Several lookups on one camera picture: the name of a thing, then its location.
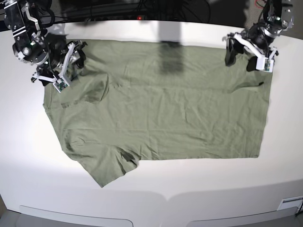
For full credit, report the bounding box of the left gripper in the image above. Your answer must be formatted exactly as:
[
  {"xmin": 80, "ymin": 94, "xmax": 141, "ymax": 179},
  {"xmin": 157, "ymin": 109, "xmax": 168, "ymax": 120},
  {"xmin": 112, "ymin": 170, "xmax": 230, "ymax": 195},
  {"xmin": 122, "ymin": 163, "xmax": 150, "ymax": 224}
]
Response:
[{"xmin": 248, "ymin": 23, "xmax": 272, "ymax": 56}]

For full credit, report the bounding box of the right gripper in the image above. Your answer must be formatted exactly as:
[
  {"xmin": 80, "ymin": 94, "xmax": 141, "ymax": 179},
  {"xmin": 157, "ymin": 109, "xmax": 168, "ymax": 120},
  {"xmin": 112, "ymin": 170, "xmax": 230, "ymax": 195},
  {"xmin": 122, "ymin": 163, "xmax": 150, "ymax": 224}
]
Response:
[{"xmin": 37, "ymin": 39, "xmax": 87, "ymax": 80}]

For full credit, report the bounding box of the olive green T-shirt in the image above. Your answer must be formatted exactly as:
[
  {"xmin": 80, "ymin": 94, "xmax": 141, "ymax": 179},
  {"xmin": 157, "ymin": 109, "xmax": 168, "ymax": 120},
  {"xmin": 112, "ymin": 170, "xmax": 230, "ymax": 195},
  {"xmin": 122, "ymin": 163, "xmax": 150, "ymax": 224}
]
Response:
[{"xmin": 43, "ymin": 40, "xmax": 272, "ymax": 187}]

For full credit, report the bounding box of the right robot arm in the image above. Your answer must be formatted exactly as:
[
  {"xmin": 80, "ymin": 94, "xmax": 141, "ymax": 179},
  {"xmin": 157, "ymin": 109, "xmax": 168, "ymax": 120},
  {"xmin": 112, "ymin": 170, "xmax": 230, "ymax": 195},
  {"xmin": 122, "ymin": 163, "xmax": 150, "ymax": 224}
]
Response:
[{"xmin": 2, "ymin": 0, "xmax": 250, "ymax": 87}]

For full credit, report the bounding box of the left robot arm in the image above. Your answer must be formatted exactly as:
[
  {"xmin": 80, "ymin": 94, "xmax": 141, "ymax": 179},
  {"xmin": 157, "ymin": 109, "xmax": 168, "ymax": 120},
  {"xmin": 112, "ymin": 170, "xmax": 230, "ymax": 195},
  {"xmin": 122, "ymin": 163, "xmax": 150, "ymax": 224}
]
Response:
[{"xmin": 246, "ymin": 0, "xmax": 294, "ymax": 57}]

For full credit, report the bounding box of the white label sticker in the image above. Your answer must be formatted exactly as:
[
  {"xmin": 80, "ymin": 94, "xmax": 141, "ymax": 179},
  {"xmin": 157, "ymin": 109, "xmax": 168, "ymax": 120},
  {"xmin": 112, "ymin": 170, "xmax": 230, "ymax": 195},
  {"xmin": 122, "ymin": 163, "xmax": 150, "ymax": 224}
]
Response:
[{"xmin": 277, "ymin": 197, "xmax": 303, "ymax": 211}]

